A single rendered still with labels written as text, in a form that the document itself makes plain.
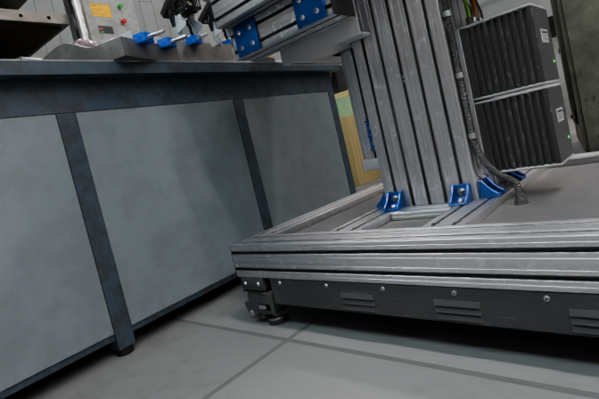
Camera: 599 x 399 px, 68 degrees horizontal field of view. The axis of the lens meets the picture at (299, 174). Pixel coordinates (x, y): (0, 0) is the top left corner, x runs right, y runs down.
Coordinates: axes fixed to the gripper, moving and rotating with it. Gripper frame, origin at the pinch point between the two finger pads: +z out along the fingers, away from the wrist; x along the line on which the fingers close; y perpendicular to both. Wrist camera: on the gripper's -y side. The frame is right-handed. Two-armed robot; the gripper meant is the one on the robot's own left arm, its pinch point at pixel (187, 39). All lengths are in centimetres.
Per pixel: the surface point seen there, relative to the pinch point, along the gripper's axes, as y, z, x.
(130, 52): 12.7, 9.2, -32.2
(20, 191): 4, 41, -66
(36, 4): -259, -119, 74
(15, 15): -79, -36, -21
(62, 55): -7.5, 4.2, -41.2
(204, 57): 2.2, 7.0, 4.0
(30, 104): 4, 20, -58
